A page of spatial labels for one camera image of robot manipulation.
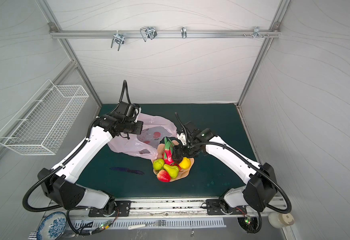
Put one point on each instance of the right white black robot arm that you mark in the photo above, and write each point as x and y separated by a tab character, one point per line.
261	188

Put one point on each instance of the white wire basket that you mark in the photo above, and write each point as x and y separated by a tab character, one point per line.
41	125

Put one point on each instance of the right metal bolt bracket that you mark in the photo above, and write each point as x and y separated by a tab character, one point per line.
256	34

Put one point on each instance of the white handled fork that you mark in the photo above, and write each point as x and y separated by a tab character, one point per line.
158	223

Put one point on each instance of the small metal ring hook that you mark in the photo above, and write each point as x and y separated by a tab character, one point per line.
184	32

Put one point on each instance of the red apple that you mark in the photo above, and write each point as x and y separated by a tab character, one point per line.
163	176

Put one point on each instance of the metal crossbar rail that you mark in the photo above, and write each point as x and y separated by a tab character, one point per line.
161	34

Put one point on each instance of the green pear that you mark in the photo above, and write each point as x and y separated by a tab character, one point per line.
172	170

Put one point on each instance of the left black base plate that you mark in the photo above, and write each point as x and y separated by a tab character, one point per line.
121	208

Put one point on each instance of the green apple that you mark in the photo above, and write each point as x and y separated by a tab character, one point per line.
158	165

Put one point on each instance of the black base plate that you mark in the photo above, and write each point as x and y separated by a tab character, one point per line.
121	208
215	207

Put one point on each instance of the silver fork at corner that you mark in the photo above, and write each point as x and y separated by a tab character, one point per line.
33	236

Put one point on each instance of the pink plastic bag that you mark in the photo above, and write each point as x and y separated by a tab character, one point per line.
155	129

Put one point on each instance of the white vent strip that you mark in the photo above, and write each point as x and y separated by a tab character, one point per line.
182	223

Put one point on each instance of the dark blue knife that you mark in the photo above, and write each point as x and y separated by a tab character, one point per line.
127	170

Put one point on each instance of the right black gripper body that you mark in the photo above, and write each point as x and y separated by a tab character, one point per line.
178	152

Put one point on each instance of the left metal clamp hook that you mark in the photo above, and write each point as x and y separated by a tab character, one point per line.
117	40

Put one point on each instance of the green table mat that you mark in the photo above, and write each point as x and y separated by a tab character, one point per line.
208	177

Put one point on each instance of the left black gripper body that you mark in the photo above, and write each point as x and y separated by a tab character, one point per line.
132	127

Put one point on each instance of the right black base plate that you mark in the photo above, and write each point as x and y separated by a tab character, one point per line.
215	207

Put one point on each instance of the metal clamp hook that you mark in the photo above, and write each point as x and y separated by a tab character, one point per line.
117	40
148	33

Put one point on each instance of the middle metal clamp hook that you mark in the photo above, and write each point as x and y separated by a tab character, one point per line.
148	33

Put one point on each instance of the pink green dragon fruit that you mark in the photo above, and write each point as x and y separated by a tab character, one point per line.
167	152

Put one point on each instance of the blue white patterned plate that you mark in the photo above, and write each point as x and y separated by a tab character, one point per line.
52	227

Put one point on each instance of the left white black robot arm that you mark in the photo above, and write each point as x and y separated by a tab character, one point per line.
59	182

